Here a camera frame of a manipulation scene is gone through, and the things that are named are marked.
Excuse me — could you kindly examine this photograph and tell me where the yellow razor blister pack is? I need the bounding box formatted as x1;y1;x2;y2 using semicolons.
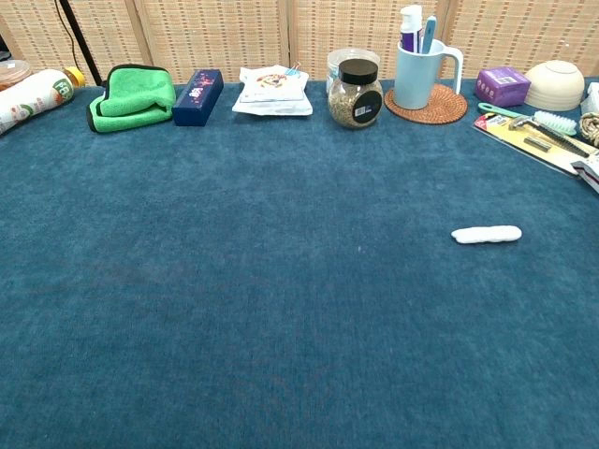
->
472;112;599;178

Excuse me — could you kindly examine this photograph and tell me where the white purple toothpaste tube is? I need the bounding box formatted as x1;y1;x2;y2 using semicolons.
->
400;5;425;54

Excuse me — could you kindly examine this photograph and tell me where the packaged red pastry snack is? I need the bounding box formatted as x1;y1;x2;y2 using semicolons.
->
570;152;599;194

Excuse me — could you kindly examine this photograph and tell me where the purple tissue pack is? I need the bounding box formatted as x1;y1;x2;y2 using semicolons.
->
475;65;533;109

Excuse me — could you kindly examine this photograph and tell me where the jute twine bundle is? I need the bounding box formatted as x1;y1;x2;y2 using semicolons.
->
578;110;599;149

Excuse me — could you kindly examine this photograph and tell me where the green handled scrub brush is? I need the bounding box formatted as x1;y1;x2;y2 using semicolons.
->
477;101;579;137

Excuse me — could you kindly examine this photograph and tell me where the thin black tripod cable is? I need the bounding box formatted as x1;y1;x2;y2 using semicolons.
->
66;0;81;71

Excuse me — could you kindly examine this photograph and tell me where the white printed snack bag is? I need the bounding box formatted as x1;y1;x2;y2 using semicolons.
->
231;64;314;118

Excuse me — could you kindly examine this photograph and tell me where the woven rattan coaster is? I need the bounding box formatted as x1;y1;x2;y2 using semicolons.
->
384;82;469;125

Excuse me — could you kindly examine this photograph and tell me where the green microfibre cloth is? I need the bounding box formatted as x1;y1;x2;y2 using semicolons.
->
86;64;178;134

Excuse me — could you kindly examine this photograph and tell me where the blue toothbrush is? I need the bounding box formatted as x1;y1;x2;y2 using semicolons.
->
419;15;438;55

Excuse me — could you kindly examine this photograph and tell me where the glass jar black lid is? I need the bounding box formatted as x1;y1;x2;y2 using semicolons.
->
327;58;385;130

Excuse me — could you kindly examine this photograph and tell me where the small white oblong object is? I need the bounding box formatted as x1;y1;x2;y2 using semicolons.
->
451;224;523;246

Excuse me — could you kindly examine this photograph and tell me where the white tea bottle yellow cap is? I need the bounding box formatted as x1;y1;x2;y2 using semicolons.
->
0;66;87;137

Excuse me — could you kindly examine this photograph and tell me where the black tripod stand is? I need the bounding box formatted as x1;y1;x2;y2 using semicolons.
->
55;0;103;88

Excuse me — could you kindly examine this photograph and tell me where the cream ribbed bowl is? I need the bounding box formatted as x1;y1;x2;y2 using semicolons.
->
523;59;586;112

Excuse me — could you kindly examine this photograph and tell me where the bamboo folding screen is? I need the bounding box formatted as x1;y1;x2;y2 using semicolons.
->
0;0;599;88

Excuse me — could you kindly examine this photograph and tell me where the blue carpet table cloth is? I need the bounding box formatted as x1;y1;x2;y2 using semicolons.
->
0;79;599;449

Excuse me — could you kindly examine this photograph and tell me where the dark blue rectangular box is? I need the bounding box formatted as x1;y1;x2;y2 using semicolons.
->
171;68;225;127

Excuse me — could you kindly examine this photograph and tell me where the brown cup clear lid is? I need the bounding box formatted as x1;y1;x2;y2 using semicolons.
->
0;59;33;93

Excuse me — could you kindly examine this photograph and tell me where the light blue handled mug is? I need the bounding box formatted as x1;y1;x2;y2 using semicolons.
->
392;38;464;111

